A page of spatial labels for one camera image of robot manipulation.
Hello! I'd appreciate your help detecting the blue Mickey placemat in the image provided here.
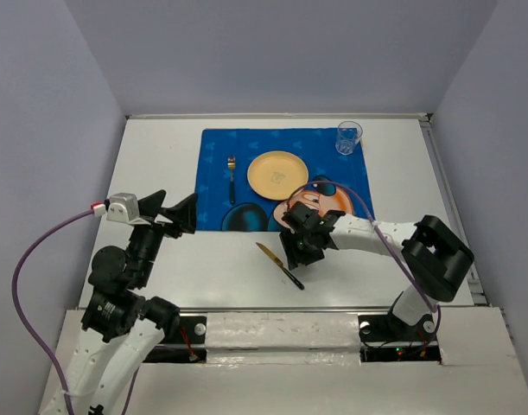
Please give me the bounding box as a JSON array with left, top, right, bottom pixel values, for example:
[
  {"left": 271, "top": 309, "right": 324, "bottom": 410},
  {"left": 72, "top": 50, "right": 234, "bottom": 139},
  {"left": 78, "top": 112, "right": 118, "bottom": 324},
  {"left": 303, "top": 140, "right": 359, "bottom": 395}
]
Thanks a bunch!
[{"left": 195, "top": 128, "right": 374, "bottom": 232}]

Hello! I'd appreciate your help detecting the purple cable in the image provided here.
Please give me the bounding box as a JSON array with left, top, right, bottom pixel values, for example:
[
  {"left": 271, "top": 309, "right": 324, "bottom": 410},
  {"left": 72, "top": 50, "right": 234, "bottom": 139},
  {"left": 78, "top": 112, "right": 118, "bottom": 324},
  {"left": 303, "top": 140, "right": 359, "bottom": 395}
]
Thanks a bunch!
[
  {"left": 284, "top": 181, "right": 442, "bottom": 347},
  {"left": 12, "top": 201, "right": 139, "bottom": 415}
]

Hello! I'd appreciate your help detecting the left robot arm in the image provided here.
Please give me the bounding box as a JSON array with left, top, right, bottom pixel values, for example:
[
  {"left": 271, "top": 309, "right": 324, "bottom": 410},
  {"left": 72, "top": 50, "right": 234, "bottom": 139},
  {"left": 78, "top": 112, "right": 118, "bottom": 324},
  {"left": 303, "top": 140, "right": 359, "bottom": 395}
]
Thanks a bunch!
[{"left": 43, "top": 190, "right": 198, "bottom": 414}]

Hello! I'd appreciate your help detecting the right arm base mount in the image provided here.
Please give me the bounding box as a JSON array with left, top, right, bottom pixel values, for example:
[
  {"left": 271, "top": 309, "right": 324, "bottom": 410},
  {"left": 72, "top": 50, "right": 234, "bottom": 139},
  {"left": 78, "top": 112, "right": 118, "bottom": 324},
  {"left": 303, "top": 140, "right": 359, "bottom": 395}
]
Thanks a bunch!
[{"left": 359, "top": 314, "right": 441, "bottom": 363}]

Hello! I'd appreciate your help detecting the gold fork black handle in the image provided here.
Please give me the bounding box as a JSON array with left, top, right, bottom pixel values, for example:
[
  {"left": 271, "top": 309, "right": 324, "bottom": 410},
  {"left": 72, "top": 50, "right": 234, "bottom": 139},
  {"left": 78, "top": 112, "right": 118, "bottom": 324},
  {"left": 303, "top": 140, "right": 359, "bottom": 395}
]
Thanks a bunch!
[{"left": 227, "top": 156, "right": 236, "bottom": 205}]

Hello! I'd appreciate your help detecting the gold knife black handle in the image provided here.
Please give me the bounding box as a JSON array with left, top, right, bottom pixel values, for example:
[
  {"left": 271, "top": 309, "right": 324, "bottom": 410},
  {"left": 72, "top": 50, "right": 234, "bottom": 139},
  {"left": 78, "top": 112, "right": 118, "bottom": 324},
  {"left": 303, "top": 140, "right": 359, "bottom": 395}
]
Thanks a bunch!
[{"left": 256, "top": 242, "right": 305, "bottom": 291}]

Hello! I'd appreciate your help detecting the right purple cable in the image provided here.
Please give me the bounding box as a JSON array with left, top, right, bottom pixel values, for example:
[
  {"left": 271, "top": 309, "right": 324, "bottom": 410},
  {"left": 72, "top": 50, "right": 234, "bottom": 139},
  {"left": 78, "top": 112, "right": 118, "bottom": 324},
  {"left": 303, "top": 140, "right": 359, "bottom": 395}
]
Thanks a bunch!
[{"left": 284, "top": 181, "right": 442, "bottom": 347}]

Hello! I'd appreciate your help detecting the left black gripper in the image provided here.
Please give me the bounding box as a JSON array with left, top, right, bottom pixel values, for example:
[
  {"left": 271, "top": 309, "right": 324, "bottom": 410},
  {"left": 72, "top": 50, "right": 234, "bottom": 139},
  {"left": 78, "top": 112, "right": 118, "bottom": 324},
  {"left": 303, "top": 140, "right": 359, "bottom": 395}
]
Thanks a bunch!
[{"left": 129, "top": 188, "right": 200, "bottom": 284}]

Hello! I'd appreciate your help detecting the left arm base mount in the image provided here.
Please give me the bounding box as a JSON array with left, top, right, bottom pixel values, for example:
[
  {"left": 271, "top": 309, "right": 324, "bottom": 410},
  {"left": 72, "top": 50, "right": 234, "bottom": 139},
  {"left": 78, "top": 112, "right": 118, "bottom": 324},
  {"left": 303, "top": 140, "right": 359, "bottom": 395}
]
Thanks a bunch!
[{"left": 144, "top": 314, "right": 207, "bottom": 364}]

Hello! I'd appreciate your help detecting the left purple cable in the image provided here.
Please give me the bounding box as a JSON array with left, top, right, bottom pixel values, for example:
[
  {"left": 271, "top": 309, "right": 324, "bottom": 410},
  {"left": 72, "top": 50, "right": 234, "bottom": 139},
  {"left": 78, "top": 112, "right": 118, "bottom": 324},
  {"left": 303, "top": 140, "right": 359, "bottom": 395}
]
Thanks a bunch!
[{"left": 12, "top": 201, "right": 139, "bottom": 415}]

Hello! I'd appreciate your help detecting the clear plastic cup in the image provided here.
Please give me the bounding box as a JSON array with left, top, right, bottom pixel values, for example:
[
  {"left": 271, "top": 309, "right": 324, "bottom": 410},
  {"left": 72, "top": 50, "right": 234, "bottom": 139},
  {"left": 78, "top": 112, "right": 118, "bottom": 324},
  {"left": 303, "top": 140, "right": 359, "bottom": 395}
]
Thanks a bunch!
[{"left": 335, "top": 120, "right": 364, "bottom": 156}]

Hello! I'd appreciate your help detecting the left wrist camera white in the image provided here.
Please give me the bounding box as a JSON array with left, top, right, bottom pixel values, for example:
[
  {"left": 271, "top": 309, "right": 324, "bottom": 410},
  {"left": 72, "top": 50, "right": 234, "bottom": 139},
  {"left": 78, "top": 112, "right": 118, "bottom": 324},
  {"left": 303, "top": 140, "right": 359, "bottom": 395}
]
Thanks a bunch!
[{"left": 105, "top": 193, "right": 140, "bottom": 224}]

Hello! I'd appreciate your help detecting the yellow plate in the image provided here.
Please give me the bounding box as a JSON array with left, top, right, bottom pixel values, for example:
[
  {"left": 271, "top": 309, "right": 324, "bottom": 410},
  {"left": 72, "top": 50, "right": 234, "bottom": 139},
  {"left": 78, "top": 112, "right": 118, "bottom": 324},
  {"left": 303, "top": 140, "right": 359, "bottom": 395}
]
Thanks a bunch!
[{"left": 247, "top": 150, "right": 309, "bottom": 201}]

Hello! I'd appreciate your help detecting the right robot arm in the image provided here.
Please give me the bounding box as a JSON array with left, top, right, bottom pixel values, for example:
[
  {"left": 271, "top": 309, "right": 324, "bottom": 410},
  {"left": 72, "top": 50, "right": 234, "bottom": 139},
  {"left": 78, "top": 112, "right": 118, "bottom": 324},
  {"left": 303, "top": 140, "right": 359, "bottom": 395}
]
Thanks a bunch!
[{"left": 280, "top": 202, "right": 474, "bottom": 340}]

